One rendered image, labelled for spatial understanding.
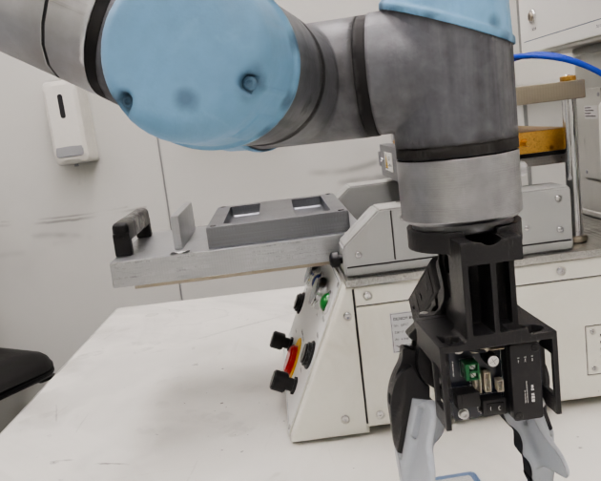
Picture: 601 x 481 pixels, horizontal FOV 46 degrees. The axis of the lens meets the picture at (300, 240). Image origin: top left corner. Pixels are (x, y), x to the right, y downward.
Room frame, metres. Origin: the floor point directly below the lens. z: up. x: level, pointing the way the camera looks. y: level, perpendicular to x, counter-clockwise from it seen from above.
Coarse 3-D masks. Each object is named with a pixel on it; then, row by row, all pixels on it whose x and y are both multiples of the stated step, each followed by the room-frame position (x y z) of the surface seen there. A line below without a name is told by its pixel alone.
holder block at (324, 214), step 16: (224, 208) 0.99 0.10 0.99; (240, 208) 1.00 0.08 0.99; (256, 208) 1.00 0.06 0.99; (272, 208) 0.92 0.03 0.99; (288, 208) 0.90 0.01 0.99; (304, 208) 1.00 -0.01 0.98; (320, 208) 0.98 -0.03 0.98; (336, 208) 0.84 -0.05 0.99; (208, 224) 0.84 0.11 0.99; (224, 224) 0.82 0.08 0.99; (240, 224) 0.81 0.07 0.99; (256, 224) 0.81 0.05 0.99; (272, 224) 0.81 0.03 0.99; (288, 224) 0.81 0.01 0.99; (304, 224) 0.81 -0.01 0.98; (320, 224) 0.82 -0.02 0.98; (336, 224) 0.82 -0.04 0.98; (208, 240) 0.81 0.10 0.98; (224, 240) 0.81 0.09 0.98; (240, 240) 0.81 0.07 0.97; (256, 240) 0.81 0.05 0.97; (272, 240) 0.81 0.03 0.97
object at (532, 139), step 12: (528, 132) 0.82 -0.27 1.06; (540, 132) 0.82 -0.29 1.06; (552, 132) 0.82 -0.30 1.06; (528, 144) 0.80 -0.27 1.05; (540, 144) 0.82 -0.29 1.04; (552, 144) 0.82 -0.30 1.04; (528, 156) 0.82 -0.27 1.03; (540, 156) 0.82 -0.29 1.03; (552, 156) 0.82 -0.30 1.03; (564, 156) 0.82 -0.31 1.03
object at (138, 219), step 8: (144, 208) 0.98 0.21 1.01; (128, 216) 0.90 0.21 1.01; (136, 216) 0.91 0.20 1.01; (144, 216) 0.95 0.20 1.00; (120, 224) 0.84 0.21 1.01; (128, 224) 0.84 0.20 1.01; (136, 224) 0.89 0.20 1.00; (144, 224) 0.94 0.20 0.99; (120, 232) 0.83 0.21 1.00; (128, 232) 0.84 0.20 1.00; (136, 232) 0.88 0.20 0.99; (144, 232) 0.97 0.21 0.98; (120, 240) 0.83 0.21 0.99; (128, 240) 0.84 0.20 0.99; (120, 248) 0.83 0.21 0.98; (128, 248) 0.84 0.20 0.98; (120, 256) 0.84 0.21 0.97
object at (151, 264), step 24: (192, 216) 0.97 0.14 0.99; (144, 240) 0.94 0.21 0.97; (168, 240) 0.91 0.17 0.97; (192, 240) 0.89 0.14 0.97; (288, 240) 0.80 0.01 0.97; (312, 240) 0.81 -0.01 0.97; (336, 240) 0.81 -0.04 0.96; (120, 264) 0.80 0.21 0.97; (144, 264) 0.80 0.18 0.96; (168, 264) 0.80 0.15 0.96; (192, 264) 0.80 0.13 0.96; (216, 264) 0.80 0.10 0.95; (240, 264) 0.80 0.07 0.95; (264, 264) 0.80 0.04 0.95; (288, 264) 0.80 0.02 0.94; (312, 264) 0.83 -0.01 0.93
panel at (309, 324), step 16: (320, 272) 0.95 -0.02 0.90; (336, 272) 0.82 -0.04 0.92; (304, 288) 1.06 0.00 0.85; (336, 288) 0.78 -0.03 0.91; (304, 304) 1.00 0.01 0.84; (304, 320) 0.94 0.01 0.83; (320, 320) 0.82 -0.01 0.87; (288, 336) 1.06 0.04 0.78; (304, 336) 0.89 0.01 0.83; (320, 336) 0.78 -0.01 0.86; (304, 368) 0.81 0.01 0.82; (304, 384) 0.77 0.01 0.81; (288, 400) 0.85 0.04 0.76; (288, 416) 0.80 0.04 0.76; (288, 432) 0.77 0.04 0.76
